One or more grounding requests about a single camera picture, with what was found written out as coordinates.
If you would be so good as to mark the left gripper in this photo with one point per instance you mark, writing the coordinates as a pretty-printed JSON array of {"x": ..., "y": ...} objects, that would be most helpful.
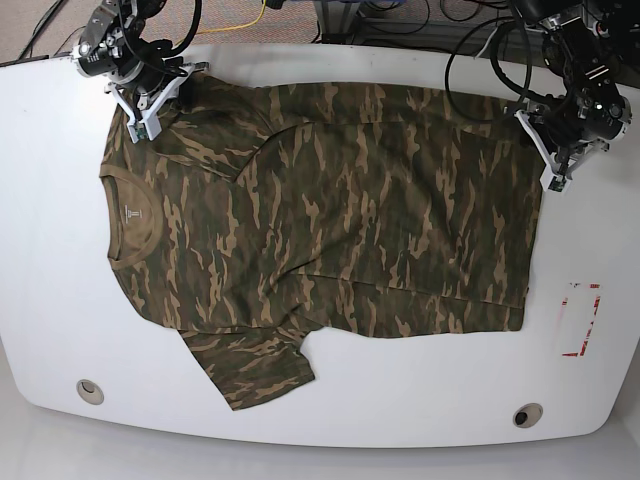
[{"x": 562, "y": 148}]

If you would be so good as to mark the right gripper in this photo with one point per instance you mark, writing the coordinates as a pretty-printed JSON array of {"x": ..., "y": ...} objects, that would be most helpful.
[{"x": 141, "y": 95}]

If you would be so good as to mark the camouflage t-shirt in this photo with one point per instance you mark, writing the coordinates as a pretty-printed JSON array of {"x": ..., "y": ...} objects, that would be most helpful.
[{"x": 264, "y": 214}]

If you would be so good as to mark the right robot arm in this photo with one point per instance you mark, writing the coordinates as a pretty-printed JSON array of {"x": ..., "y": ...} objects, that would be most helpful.
[{"x": 112, "y": 41}]

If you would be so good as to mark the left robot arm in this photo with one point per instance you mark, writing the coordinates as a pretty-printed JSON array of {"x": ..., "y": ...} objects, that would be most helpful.
[{"x": 591, "y": 115}]

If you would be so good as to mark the red tape marking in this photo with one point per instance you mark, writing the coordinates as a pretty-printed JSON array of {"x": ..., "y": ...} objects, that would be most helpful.
[{"x": 577, "y": 318}]

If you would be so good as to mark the grey metal stand base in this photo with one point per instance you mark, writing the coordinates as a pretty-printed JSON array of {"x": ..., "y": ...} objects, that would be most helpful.
[{"x": 343, "y": 22}]

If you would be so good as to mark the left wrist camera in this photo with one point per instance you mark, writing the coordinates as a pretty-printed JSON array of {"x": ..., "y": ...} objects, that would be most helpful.
[{"x": 556, "y": 183}]

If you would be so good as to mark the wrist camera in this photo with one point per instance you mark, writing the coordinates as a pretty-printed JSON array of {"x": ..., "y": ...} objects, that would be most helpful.
[
  {"x": 556, "y": 183},
  {"x": 145, "y": 129}
]

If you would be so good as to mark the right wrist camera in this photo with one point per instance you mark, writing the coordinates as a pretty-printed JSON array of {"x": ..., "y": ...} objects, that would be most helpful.
[{"x": 145, "y": 129}]

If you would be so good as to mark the right table cable grommet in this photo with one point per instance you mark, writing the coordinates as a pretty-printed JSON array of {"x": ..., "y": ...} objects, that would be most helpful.
[{"x": 528, "y": 415}]

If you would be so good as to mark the table cable grommet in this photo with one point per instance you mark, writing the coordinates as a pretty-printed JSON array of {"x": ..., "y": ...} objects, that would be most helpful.
[
  {"x": 528, "y": 415},
  {"x": 90, "y": 392}
]

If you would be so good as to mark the left table cable grommet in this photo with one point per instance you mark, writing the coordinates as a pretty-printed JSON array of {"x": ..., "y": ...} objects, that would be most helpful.
[{"x": 90, "y": 392}]

